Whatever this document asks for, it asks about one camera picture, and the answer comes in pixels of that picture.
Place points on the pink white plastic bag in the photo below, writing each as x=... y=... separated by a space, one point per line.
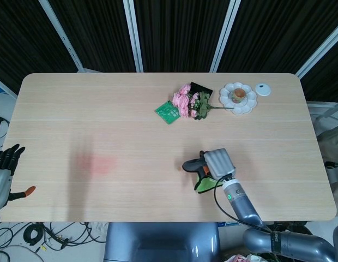
x=240 y=258

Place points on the black waste bin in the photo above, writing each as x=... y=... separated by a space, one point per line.
x=290 y=226

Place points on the white round lid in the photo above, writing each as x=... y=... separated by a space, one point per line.
x=263 y=89

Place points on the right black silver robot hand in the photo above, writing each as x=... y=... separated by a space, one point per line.
x=219 y=163

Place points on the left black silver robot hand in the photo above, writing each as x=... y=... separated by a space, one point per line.
x=0 y=180

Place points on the grey metal stand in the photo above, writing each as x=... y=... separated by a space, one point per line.
x=335 y=174

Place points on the small orange patterned cup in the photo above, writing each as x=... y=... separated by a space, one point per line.
x=239 y=95

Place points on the green packet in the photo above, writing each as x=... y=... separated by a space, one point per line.
x=166 y=112

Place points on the white partition post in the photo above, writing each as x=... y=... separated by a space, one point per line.
x=226 y=35
x=134 y=35
x=62 y=35
x=319 y=52

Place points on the white flower-shaped plate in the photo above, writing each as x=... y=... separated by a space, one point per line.
x=246 y=105

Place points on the pink artificial flower bouquet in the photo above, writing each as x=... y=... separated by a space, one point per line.
x=189 y=103

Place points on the grey green cleaning cloth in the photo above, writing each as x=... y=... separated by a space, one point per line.
x=195 y=166

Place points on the black square card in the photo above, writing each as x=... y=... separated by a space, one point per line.
x=203 y=88

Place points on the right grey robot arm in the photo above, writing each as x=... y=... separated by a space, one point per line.
x=245 y=207

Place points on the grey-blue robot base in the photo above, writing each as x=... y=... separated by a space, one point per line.
x=160 y=243

